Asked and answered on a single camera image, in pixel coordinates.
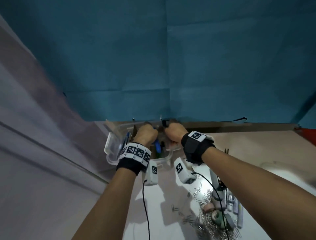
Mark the blue backdrop cloth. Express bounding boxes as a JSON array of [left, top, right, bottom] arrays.
[[0, 0, 316, 124]]

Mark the black wristband with marker tags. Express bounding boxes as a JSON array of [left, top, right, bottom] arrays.
[[116, 142, 151, 176], [181, 131, 216, 165]]

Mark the green tape roll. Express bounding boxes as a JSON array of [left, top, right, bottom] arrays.
[[213, 211, 226, 228]]

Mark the person's left hand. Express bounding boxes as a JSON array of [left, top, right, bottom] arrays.
[[133, 122, 159, 149]]

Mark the clear plastic lid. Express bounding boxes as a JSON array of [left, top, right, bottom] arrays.
[[261, 161, 316, 191]]

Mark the red object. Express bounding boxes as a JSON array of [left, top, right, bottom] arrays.
[[295, 127, 316, 149]]

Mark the pink tape roll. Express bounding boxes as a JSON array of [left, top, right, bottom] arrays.
[[202, 202, 215, 214]]

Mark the person's left forearm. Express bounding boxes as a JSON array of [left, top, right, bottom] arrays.
[[71, 168, 139, 240]]

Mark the person's right forearm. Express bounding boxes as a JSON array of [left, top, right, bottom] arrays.
[[202, 147, 316, 240]]

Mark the pile of silver paper clips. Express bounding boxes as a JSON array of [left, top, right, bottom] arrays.
[[171, 183, 237, 240]]

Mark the black camera cable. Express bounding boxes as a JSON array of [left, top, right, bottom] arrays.
[[191, 172, 230, 240], [143, 180, 151, 240]]

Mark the person's right hand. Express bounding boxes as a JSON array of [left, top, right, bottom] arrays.
[[164, 119, 189, 148]]

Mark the clear plastic storage box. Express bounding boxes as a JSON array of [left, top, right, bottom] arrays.
[[103, 121, 174, 166]]

